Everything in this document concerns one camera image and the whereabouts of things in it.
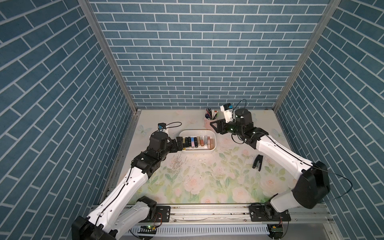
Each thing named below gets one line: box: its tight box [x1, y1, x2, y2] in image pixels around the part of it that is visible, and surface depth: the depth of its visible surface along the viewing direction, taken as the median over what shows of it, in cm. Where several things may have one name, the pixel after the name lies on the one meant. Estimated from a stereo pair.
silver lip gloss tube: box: [204, 135, 208, 147], surface depth 104 cm
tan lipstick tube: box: [210, 138, 214, 150], surface depth 101 cm
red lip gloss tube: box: [200, 135, 205, 147], surface depth 103 cm
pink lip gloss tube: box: [207, 136, 211, 149], surface depth 102 cm
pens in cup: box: [205, 108, 219, 120], surface depth 106 cm
